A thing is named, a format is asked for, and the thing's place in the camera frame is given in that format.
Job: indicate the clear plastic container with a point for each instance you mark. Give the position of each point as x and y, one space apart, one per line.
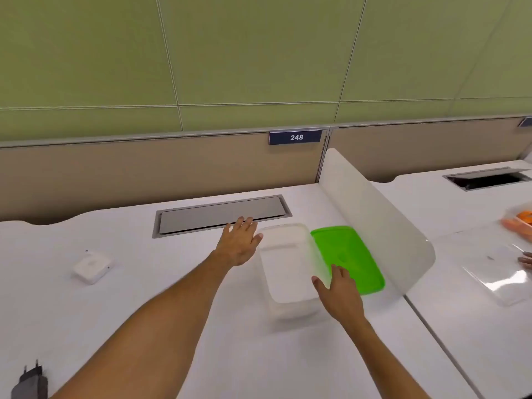
287 270

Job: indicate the white power adapter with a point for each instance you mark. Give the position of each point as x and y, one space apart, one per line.
92 267

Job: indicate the person's left hand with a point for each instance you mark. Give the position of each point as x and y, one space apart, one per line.
237 245

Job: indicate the person's right hand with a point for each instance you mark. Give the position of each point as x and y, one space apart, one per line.
343 299

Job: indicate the black charger with prongs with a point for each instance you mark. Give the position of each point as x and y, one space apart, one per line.
30 386

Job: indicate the person's left forearm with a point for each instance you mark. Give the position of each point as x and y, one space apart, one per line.
154 336

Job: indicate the clear plastic lid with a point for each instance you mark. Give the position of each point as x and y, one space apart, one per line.
498 274

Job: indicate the blue number sign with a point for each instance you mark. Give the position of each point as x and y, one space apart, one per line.
296 137
526 122

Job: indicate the green plastic lid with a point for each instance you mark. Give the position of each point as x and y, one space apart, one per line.
345 249

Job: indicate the person's right forearm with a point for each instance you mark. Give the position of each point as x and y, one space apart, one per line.
384 365

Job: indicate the white desk divider panel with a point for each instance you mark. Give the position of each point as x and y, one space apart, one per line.
374 220

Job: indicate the orange object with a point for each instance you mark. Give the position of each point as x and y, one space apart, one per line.
525 217

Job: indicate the wide beige partition panel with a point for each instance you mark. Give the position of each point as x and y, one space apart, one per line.
145 174

